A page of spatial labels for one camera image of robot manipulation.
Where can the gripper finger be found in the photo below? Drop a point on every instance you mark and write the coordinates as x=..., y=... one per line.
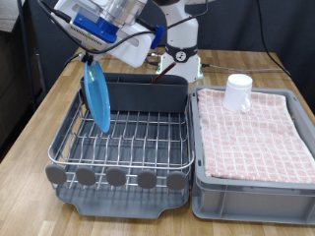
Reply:
x=93, y=59
x=82, y=58

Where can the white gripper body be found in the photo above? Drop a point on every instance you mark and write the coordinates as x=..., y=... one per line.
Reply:
x=134, y=49

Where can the red-brown wooden spoon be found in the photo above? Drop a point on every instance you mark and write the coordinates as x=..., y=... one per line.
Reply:
x=162, y=72

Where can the blue plastic plate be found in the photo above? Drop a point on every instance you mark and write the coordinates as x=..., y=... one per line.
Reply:
x=98, y=98

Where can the white plastic mug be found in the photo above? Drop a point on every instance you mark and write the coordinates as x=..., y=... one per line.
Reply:
x=236, y=95

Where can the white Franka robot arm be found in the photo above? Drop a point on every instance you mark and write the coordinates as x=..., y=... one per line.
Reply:
x=182, y=36

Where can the metal dish drying rack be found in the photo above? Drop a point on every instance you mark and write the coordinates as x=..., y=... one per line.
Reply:
x=124, y=205

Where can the dark grey cutlery holder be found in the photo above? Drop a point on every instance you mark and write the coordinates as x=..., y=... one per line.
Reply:
x=138, y=95

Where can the black metal pole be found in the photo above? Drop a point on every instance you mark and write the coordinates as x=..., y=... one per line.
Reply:
x=26, y=49

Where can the dark cabinet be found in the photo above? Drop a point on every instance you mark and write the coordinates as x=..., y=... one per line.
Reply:
x=10, y=82

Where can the pink checkered towel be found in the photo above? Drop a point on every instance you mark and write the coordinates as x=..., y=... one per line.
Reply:
x=256, y=144

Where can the grey plastic crate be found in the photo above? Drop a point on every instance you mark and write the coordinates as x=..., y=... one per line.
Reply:
x=249, y=203

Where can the wrist camera on blue mount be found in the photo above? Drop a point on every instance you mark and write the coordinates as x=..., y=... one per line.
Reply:
x=95, y=28

